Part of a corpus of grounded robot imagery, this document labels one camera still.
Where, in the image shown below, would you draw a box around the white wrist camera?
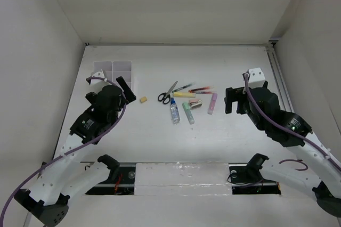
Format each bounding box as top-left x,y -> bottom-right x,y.
86,69 -> 107,86
243,68 -> 266,88

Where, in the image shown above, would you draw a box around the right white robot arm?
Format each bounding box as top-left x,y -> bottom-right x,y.
224,83 -> 340,217

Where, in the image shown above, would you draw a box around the green highlighter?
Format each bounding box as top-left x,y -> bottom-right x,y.
182,102 -> 195,125

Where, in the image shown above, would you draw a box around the yellow highlighter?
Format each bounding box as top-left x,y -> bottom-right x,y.
173,92 -> 196,98

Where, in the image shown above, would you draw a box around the pink highlighter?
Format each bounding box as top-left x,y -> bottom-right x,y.
207,93 -> 217,115

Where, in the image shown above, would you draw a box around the blue cap spray bottle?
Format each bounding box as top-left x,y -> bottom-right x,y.
170,98 -> 180,124

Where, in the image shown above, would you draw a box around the orange gel pen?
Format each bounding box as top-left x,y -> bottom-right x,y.
188,86 -> 214,93

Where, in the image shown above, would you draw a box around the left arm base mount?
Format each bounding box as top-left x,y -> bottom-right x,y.
86,163 -> 136,196

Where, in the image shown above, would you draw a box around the green gel pen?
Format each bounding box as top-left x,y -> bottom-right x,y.
172,82 -> 195,93

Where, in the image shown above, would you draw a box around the aluminium rail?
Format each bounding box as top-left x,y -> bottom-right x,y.
265,40 -> 294,112

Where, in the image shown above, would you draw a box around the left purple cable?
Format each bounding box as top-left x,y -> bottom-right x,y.
0,76 -> 127,221

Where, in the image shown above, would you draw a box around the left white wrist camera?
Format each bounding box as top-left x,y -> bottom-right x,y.
86,69 -> 107,86

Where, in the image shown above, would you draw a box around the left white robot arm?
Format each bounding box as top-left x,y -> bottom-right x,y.
14,76 -> 136,226

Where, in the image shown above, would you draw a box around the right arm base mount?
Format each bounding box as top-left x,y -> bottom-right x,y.
226,163 -> 281,195

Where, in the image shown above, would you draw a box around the white compartment organizer box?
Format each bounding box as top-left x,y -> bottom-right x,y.
92,61 -> 134,90

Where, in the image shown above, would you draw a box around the black handled scissors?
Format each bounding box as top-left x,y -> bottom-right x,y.
158,81 -> 178,104

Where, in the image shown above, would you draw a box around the yellow eraser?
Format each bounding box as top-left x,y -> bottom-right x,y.
140,96 -> 147,103

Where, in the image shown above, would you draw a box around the red gel pen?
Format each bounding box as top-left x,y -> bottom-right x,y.
194,91 -> 215,94

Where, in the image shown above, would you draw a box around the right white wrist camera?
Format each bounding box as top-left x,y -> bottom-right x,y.
243,68 -> 266,88

